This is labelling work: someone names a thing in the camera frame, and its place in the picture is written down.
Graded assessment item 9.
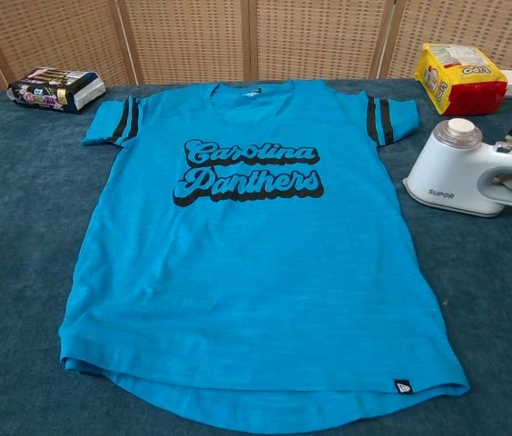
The white handheld steamer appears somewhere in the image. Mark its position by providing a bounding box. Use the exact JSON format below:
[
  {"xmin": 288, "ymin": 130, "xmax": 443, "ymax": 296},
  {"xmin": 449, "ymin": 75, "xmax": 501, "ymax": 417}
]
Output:
[{"xmin": 401, "ymin": 117, "xmax": 512, "ymax": 219}]

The blue Carolina Panthers t-shirt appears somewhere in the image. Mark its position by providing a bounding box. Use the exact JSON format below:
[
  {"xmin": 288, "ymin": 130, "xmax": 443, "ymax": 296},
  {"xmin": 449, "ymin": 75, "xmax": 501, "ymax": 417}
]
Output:
[{"xmin": 58, "ymin": 79, "xmax": 472, "ymax": 436}]

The yellow red snack package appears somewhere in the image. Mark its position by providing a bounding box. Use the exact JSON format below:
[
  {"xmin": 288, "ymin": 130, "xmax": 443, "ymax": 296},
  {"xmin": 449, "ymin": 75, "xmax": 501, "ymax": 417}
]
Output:
[{"xmin": 414, "ymin": 42, "xmax": 509, "ymax": 117}]

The woven wooden folding screen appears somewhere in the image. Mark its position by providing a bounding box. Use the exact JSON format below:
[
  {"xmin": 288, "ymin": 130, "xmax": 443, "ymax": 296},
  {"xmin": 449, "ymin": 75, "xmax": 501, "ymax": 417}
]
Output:
[{"xmin": 0, "ymin": 0, "xmax": 512, "ymax": 93}]

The dark sanitary pad package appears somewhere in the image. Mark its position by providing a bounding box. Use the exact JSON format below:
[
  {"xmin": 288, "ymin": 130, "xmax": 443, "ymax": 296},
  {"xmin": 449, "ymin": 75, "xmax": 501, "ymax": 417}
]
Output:
[{"xmin": 5, "ymin": 65, "xmax": 108, "ymax": 116}]

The dark teal table cover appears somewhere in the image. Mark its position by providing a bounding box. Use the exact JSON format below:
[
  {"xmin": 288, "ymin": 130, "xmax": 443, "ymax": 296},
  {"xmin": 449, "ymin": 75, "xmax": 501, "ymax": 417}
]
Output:
[{"xmin": 0, "ymin": 78, "xmax": 512, "ymax": 436}]

